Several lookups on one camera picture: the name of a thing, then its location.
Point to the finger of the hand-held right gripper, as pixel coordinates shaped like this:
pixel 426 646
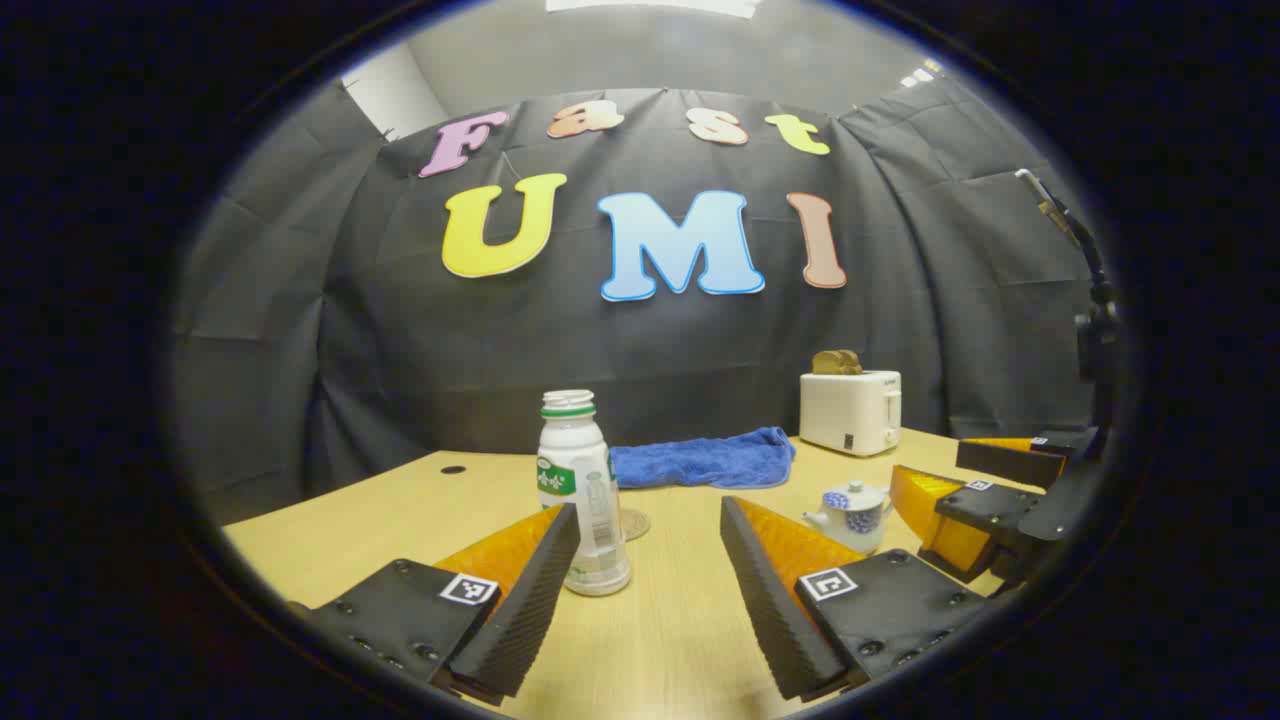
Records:
pixel 990 505
pixel 1010 463

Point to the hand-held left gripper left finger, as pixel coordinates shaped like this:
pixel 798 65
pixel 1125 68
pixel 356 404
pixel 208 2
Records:
pixel 530 600

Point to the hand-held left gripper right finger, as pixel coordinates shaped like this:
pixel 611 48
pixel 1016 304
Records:
pixel 770 610

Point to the white blue-patterned teacup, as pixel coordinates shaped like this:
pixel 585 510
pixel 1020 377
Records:
pixel 860 528

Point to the round brown coaster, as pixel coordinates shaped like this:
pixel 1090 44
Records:
pixel 638 523

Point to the white teacup lid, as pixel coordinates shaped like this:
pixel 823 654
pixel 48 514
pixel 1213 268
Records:
pixel 853 494

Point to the white plastic water bottle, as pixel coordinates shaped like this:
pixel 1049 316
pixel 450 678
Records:
pixel 575 470

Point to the blue towel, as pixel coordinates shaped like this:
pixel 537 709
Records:
pixel 700 462

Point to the white toaster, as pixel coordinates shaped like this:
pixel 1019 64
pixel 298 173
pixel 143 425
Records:
pixel 845 412

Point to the brown toast slice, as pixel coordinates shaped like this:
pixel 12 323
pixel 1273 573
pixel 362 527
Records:
pixel 826 363
pixel 852 362

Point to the black backdrop cloth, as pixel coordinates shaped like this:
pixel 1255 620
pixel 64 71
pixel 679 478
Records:
pixel 400 340

